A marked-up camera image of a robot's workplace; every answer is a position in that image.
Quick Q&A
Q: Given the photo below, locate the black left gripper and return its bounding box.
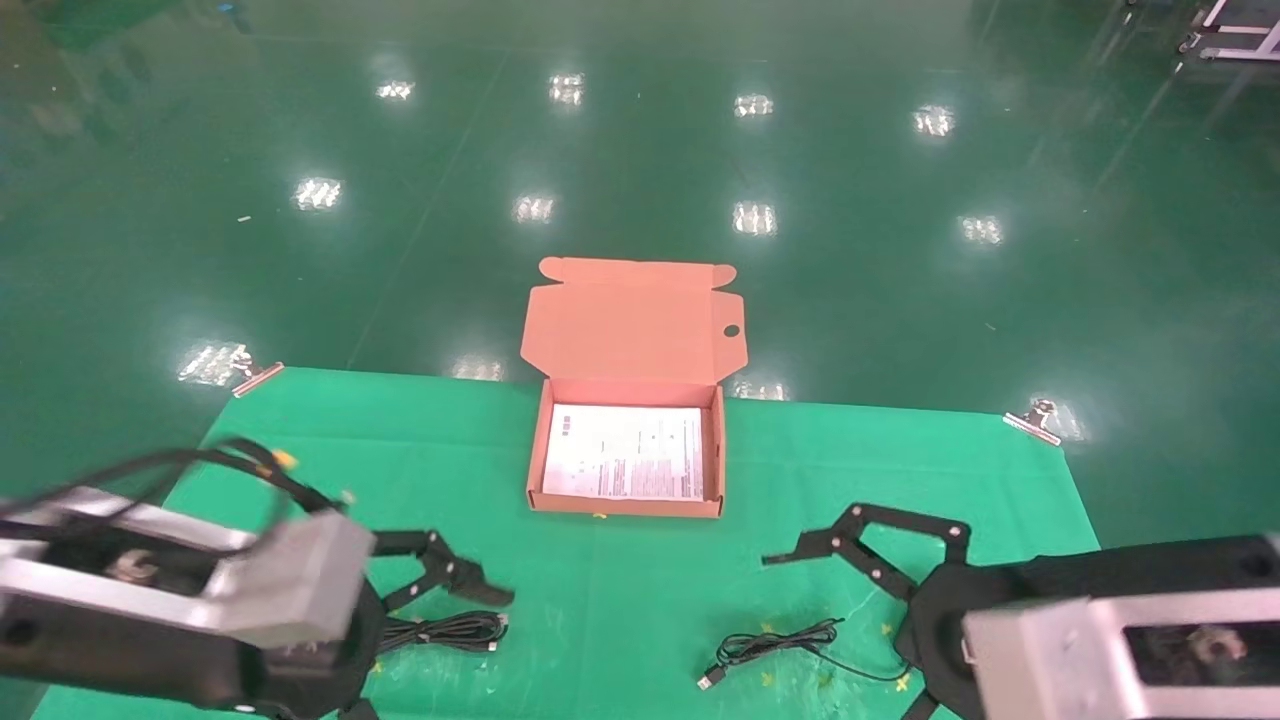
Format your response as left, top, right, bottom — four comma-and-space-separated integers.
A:
235, 529, 516, 720

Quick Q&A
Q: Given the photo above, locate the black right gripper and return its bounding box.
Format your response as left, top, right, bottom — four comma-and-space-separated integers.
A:
762, 503, 1043, 720

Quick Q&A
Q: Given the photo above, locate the black data cable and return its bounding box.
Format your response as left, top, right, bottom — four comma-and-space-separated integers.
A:
372, 610, 511, 659

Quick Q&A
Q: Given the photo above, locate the orange cardboard box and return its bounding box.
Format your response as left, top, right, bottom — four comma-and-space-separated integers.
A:
520, 256, 749, 519

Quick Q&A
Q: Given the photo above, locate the green cloth mat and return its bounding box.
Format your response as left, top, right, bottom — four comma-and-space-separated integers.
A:
30, 366, 1166, 720

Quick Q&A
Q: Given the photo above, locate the silver metal clip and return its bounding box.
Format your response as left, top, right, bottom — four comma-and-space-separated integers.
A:
231, 345, 286, 398
1003, 398, 1063, 447

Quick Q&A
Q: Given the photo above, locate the printed white paper sheet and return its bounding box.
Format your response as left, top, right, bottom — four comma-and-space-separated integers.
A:
542, 403, 706, 501

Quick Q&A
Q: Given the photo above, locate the white metal rack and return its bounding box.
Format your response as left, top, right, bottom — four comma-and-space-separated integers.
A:
1178, 0, 1280, 63

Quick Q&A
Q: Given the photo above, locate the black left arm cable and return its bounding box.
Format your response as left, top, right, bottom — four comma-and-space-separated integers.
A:
0, 438, 346, 531

